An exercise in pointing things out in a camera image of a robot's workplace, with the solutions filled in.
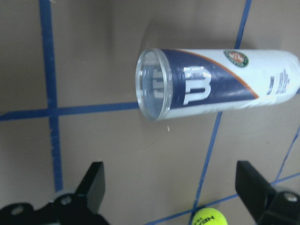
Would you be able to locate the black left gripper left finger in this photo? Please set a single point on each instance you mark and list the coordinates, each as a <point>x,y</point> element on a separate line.
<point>92,187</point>

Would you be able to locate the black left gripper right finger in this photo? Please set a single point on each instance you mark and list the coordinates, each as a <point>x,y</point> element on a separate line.
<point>253,189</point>

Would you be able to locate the white blue tennis ball can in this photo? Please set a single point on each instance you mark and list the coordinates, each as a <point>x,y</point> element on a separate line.
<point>172,83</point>

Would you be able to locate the Head yellow tennis ball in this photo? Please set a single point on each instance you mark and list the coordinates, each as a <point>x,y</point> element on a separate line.
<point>209,216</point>

